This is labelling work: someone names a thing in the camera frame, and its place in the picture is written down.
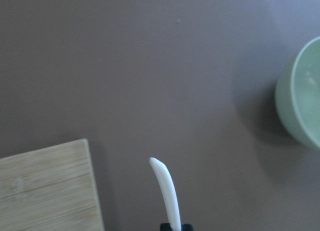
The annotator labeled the light green bowl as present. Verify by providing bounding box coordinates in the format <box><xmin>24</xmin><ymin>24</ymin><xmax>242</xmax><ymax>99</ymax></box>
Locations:
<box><xmin>274</xmin><ymin>37</ymin><xmax>320</xmax><ymax>150</ymax></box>

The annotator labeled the white ceramic spoon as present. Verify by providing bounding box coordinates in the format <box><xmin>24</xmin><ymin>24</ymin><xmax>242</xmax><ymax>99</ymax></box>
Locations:
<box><xmin>149</xmin><ymin>157</ymin><xmax>182</xmax><ymax>231</ymax></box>

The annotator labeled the wooden cutting board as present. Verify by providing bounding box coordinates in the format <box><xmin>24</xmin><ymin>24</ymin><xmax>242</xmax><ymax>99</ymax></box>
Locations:
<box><xmin>0</xmin><ymin>139</ymin><xmax>105</xmax><ymax>231</ymax></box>

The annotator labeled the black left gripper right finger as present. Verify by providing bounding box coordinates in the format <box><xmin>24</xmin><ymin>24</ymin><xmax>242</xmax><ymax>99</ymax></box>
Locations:
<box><xmin>181</xmin><ymin>223</ymin><xmax>193</xmax><ymax>231</ymax></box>

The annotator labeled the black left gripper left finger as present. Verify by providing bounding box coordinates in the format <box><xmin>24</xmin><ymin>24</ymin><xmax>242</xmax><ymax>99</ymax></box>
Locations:
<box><xmin>159</xmin><ymin>223</ymin><xmax>172</xmax><ymax>231</ymax></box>

